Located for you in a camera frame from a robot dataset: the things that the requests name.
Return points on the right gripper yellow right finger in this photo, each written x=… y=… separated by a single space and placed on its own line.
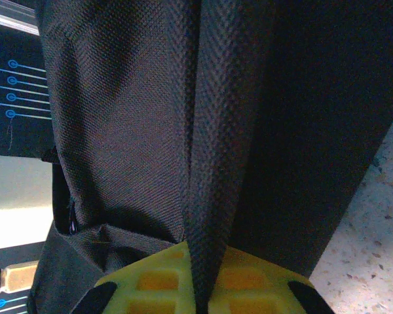
x=255 y=281

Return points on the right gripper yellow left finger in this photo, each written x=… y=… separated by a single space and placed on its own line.
x=157 y=278

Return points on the black fabric backpack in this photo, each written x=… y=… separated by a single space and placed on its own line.
x=134 y=131

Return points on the small bottle with black cap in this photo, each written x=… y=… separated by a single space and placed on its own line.
x=18 y=278

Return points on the aluminium frame post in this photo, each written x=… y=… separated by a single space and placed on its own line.
x=10 y=23

